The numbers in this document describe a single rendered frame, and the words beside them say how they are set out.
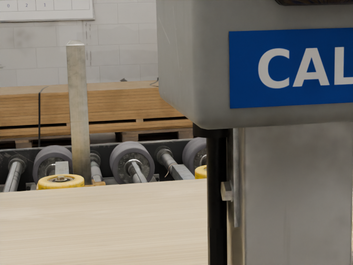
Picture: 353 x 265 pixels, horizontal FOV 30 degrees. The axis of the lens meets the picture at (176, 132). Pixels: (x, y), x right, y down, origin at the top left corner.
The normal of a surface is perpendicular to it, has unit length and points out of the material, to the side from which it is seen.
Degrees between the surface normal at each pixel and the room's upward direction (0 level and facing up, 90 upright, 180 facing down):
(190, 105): 90
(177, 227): 0
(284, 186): 90
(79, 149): 90
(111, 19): 90
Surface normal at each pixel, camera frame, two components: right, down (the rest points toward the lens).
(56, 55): 0.18, 0.16
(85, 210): -0.03, -0.99
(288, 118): 0.18, 0.41
